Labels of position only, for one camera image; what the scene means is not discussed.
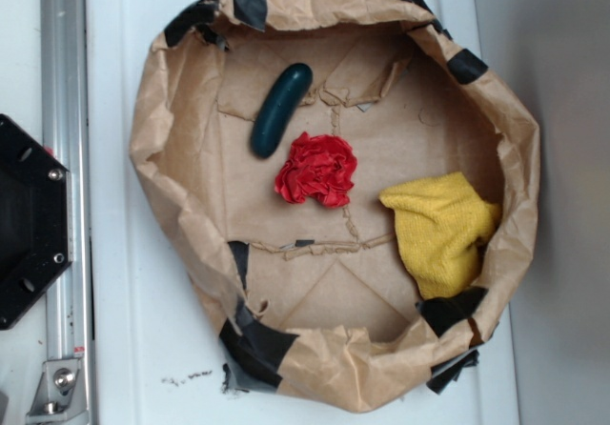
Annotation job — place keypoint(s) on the yellow cloth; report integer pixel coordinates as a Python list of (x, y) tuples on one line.
[(441, 226)]

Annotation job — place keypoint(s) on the crumpled red paper ball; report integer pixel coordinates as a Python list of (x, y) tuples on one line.
[(320, 167)]

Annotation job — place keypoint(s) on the brown paper bag tray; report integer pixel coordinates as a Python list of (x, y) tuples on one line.
[(306, 300)]

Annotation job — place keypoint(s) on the dark green cucumber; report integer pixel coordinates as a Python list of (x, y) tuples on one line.
[(278, 108)]

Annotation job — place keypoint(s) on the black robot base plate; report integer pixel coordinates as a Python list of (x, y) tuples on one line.
[(35, 240)]

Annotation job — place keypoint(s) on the aluminium frame rail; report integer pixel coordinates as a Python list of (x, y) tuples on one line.
[(69, 304)]

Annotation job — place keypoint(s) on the metal corner bracket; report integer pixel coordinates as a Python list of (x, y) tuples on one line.
[(60, 394)]

